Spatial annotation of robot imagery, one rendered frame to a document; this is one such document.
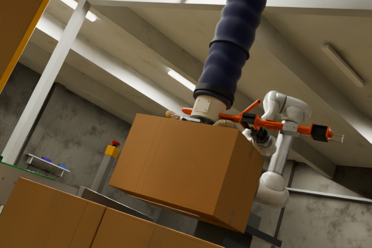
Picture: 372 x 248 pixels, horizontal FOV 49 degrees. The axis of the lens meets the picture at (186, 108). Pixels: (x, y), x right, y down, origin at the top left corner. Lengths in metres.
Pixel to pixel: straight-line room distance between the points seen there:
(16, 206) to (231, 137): 0.93
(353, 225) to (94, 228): 10.30
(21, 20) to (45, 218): 0.73
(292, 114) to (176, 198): 1.23
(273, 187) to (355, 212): 8.83
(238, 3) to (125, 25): 5.06
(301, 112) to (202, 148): 1.11
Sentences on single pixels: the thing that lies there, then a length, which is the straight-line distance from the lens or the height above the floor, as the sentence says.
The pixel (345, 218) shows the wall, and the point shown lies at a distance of 11.51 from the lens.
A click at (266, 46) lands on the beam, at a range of 6.27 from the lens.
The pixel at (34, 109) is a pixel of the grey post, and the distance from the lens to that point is 5.42.
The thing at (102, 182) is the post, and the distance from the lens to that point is 2.97.
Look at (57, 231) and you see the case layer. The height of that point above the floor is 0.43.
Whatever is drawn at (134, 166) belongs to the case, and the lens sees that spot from 2.06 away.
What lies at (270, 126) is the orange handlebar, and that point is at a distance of 2.06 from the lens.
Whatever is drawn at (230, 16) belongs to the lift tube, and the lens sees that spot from 2.38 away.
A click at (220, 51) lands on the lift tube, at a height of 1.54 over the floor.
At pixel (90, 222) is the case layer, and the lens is 1.33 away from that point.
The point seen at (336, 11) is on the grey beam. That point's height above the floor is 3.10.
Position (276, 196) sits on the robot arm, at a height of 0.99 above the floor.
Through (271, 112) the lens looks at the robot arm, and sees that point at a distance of 2.68.
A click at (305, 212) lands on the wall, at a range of 12.12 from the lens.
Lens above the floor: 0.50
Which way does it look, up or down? 18 degrees up
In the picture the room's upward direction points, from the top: 20 degrees clockwise
